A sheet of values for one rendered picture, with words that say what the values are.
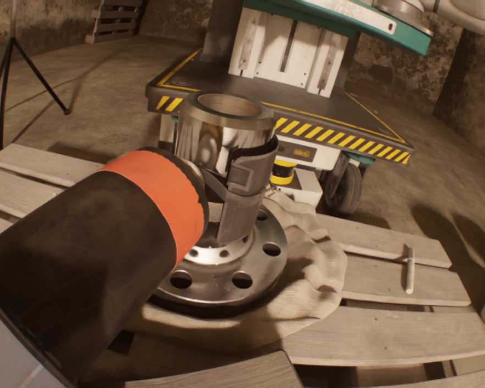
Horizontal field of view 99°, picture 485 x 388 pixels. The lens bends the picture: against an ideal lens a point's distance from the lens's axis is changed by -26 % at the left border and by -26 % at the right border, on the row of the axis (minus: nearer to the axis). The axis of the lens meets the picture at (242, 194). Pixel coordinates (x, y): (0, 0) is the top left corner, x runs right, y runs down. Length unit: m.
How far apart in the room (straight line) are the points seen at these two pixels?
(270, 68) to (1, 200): 0.83
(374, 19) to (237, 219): 0.60
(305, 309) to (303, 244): 0.12
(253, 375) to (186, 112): 0.27
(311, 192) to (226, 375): 0.56
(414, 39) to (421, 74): 5.14
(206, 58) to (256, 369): 0.96
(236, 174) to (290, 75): 0.71
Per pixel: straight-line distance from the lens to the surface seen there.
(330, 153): 0.69
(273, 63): 0.94
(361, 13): 0.74
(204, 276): 0.36
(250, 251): 0.41
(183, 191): 0.21
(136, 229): 0.17
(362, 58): 5.40
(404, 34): 0.80
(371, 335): 0.48
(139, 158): 0.22
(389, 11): 0.77
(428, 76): 6.05
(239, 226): 0.35
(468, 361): 0.85
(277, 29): 0.93
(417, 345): 0.53
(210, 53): 1.04
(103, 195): 0.18
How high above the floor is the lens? 0.49
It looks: 34 degrees down
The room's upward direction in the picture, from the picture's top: 15 degrees clockwise
